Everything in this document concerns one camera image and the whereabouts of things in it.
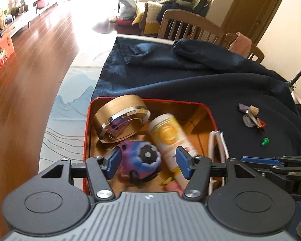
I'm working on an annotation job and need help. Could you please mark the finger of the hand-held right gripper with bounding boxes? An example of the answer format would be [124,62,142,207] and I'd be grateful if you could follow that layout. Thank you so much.
[240,156,301,167]
[252,167,301,181]

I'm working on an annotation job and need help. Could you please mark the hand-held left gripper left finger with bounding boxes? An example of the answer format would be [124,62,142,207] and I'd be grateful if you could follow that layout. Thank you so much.
[39,147,122,202]

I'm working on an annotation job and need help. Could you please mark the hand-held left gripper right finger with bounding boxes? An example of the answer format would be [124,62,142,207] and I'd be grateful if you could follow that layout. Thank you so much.
[175,146,264,202]

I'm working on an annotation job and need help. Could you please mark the purple toy figure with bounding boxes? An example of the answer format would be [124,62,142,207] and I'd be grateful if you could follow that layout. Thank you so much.
[117,141,162,184]

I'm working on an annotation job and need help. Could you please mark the pink ribbed eraser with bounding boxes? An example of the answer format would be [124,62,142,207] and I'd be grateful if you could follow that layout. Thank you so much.
[163,177,185,192]

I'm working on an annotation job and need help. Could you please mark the yellow white bottle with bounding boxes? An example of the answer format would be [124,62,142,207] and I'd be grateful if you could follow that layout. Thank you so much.
[148,113,198,189]

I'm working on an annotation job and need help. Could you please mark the white sunglasses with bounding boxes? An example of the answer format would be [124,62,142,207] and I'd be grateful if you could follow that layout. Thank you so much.
[208,130,230,196]

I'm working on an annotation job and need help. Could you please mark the small glass jar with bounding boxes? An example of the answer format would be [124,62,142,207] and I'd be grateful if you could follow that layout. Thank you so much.
[243,113,257,127]

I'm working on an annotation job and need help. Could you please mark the red tin box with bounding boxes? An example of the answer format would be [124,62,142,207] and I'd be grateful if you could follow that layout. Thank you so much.
[83,97,227,201]

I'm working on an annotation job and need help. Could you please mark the gold round tin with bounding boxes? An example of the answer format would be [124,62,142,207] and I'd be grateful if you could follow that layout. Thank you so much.
[94,95,151,144]

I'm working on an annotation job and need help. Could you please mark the dark blue cloth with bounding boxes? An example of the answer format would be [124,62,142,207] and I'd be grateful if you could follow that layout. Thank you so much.
[90,36,301,161]

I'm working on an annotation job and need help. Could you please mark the grey desk lamp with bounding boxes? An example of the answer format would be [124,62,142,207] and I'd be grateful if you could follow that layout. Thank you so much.
[288,64,301,88]

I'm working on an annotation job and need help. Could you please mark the narrow wooden chair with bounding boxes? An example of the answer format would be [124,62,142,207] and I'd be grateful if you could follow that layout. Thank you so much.
[224,33,265,63]

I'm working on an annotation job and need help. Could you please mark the pink towel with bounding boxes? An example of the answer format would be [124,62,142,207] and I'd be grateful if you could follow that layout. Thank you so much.
[228,32,252,58]

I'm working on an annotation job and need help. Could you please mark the red floor cushion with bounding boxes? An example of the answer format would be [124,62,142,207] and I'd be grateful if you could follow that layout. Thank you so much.
[115,17,133,26]

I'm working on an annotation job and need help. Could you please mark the wide wooden chair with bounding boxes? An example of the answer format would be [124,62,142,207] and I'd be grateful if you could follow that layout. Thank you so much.
[158,9,225,43]

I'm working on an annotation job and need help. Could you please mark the brown wooden door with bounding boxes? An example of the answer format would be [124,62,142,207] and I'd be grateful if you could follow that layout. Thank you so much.
[219,0,291,43]

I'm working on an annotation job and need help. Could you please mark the orange gift box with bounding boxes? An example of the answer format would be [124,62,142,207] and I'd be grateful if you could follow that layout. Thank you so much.
[0,32,15,73]

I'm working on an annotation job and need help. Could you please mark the pile of dark clothes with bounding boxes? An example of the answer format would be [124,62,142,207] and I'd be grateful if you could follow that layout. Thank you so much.
[159,0,208,18]

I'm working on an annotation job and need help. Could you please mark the blue white bag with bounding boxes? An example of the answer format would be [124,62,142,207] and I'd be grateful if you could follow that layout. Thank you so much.
[115,0,137,20]

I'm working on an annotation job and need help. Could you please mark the wooden tv cabinet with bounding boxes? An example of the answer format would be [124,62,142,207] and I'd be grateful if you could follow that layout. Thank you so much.
[0,0,59,37]

